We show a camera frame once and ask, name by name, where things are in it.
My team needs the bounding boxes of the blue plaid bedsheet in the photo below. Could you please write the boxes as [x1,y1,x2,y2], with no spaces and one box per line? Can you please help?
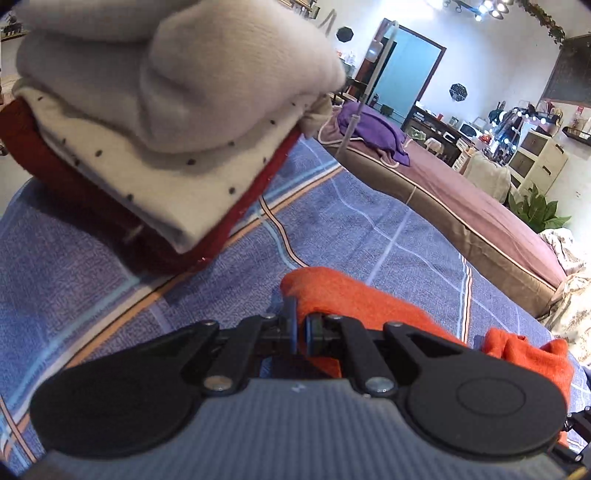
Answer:
[0,134,591,476]

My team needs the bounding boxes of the folded dark red garment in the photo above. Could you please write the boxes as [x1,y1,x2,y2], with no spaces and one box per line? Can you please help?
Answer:
[0,99,303,278]

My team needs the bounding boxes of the black wall shelf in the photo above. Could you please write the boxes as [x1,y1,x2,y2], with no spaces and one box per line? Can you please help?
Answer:
[561,124,591,147]

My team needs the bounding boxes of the cream drawer cabinet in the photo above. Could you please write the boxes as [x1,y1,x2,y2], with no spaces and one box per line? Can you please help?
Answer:
[508,129,568,197]

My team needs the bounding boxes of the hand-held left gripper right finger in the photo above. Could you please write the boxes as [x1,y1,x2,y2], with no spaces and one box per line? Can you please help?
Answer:
[302,313,467,398]

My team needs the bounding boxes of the dark wooden desk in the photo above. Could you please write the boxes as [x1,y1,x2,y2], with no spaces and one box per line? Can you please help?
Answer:
[406,104,467,162]

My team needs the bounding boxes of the framed blackboard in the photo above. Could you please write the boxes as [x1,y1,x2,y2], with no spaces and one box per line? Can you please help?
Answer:
[540,33,591,108]

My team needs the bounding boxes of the purple cloth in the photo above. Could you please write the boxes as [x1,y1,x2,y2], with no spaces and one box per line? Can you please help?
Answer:
[337,102,411,168]

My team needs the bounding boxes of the orange knit sweater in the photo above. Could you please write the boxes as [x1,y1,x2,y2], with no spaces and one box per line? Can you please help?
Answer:
[280,267,575,418]

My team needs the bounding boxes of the white lamp stand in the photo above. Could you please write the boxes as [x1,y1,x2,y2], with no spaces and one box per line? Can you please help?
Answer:
[337,19,400,155]

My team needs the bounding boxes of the folded beige knit sweater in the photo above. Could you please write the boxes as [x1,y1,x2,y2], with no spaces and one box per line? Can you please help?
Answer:
[14,0,347,153]

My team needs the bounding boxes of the beige cushioned chair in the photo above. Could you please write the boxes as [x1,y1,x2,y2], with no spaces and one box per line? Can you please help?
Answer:
[463,152,512,204]

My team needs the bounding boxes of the crumpled floral blanket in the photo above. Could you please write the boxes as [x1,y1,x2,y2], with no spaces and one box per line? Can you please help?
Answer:
[538,226,591,337]

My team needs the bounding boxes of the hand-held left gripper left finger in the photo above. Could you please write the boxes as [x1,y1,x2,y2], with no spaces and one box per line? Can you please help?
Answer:
[134,298,300,398]

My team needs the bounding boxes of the vanity mirror with bulbs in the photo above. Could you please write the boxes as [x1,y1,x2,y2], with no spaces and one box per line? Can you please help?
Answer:
[489,105,561,153]

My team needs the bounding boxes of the brown mattress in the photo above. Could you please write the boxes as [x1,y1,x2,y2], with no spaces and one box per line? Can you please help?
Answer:
[318,104,568,319]

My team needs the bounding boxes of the folded white polka-dot garment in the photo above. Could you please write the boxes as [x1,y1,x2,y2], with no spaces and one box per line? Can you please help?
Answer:
[14,85,308,254]

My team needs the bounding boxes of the brown framed doorway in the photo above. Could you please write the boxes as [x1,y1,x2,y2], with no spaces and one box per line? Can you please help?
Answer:
[355,18,448,132]

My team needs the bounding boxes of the ceiling spotlight fixture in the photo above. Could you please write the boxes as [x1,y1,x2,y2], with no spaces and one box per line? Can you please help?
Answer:
[441,0,515,21]

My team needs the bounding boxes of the green leafy plant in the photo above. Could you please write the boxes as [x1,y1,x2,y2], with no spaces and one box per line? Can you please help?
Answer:
[508,184,573,234]

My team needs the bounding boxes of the green leaf garland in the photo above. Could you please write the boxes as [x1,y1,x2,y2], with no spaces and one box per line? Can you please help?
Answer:
[517,0,566,47]

